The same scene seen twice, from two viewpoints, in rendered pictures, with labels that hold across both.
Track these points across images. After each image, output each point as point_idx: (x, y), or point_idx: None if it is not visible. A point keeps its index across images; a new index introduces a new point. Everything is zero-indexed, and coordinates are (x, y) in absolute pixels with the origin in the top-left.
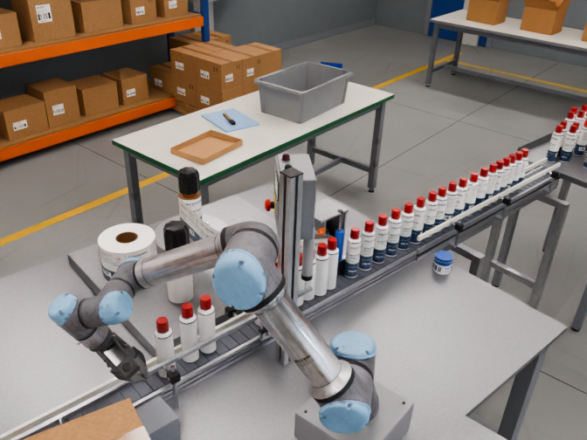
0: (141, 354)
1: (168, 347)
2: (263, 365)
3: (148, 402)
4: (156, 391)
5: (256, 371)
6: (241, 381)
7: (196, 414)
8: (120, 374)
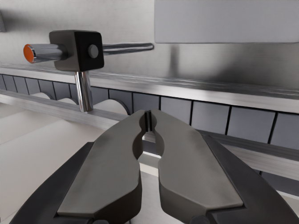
0: (28, 206)
1: (24, 139)
2: (18, 32)
3: (194, 39)
4: (155, 90)
5: (27, 27)
6: (47, 24)
7: (129, 2)
8: (255, 209)
